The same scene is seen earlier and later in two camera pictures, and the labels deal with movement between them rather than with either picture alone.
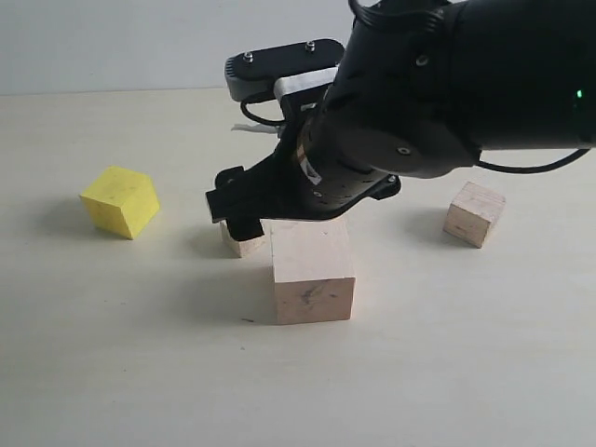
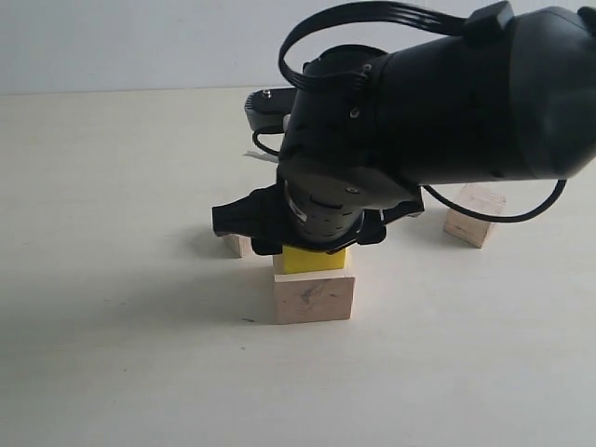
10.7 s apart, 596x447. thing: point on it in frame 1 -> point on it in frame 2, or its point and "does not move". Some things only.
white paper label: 254,128 -> 262,155
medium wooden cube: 470,214 does not move
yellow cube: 121,200 -> 298,260
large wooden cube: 313,267 does not move
